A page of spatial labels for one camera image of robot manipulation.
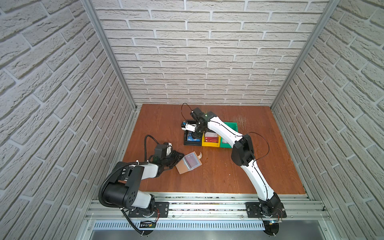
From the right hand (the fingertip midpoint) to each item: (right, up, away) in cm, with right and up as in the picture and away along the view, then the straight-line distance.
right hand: (195, 133), depth 97 cm
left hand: (-6, -12, -7) cm, 15 cm away
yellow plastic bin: (+11, -4, +2) cm, 12 cm away
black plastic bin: (-4, -5, 0) cm, 7 cm away
